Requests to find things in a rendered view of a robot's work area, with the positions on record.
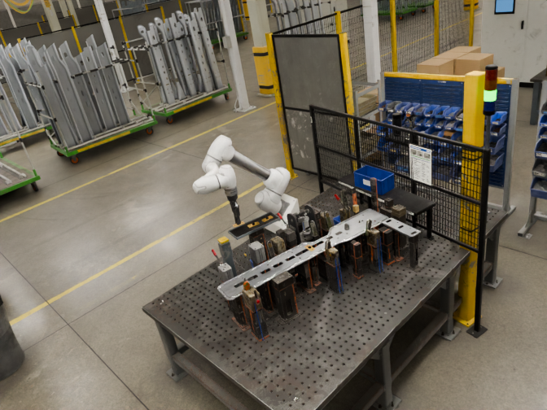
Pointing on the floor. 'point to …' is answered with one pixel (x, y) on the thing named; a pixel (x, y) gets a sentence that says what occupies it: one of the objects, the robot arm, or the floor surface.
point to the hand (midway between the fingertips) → (237, 219)
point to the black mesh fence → (416, 182)
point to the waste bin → (8, 346)
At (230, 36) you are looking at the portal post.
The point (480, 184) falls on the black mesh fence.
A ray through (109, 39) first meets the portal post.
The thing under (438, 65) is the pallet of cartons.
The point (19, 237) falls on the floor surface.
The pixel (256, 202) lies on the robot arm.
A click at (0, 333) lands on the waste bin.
